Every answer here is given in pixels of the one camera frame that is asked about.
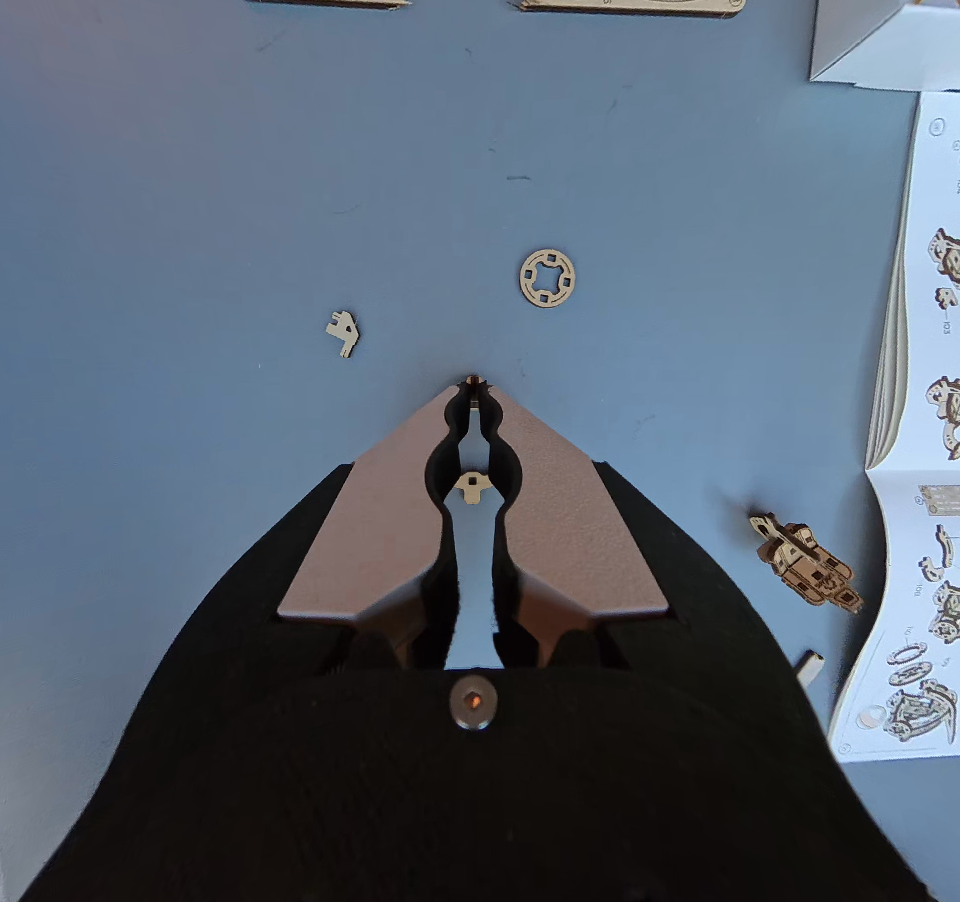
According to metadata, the white cardboard box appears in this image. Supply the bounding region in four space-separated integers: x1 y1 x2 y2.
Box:
807 0 960 93

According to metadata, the notched wooden ring part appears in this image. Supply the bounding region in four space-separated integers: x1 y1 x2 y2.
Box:
454 373 494 505

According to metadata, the white instruction booklet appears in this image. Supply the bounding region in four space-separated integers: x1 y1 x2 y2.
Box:
828 91 960 765

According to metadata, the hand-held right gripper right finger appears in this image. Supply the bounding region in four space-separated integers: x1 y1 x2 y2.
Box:
478 384 671 669

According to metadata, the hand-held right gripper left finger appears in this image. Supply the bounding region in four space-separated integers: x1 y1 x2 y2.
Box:
276 384 472 669

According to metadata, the small wooden sub-assembly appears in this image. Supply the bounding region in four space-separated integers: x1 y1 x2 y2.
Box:
749 511 865 615

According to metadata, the round wooden disc cross cut-out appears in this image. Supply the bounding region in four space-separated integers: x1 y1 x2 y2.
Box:
518 247 577 309

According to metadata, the small angular wooden piece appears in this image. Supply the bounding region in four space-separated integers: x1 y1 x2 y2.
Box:
324 308 362 360

